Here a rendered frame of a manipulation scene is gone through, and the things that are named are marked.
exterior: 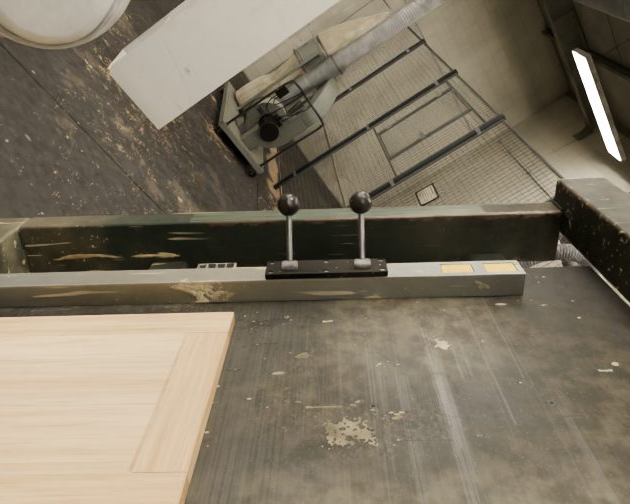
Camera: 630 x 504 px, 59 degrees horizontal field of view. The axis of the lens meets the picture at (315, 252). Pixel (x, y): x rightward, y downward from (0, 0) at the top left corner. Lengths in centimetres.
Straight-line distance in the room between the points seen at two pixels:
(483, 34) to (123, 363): 907
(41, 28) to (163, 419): 42
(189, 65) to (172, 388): 394
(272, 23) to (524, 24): 600
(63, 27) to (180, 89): 412
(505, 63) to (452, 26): 111
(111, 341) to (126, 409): 16
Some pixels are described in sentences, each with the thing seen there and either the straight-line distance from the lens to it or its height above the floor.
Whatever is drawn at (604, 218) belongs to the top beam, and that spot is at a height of 187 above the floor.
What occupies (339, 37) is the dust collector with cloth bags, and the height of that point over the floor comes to 156.
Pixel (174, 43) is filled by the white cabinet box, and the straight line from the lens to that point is 451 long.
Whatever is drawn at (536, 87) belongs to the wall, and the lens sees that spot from 1021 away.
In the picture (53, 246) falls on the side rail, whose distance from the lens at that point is 127.
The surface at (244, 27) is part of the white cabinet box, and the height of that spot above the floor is 105.
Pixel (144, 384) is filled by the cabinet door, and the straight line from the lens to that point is 75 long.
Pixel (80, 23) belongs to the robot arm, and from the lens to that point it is 49.
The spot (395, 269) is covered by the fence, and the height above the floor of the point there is 154.
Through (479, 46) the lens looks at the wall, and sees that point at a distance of 962.
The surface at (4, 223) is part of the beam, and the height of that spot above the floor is 87.
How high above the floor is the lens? 166
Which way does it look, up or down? 14 degrees down
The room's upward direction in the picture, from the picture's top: 59 degrees clockwise
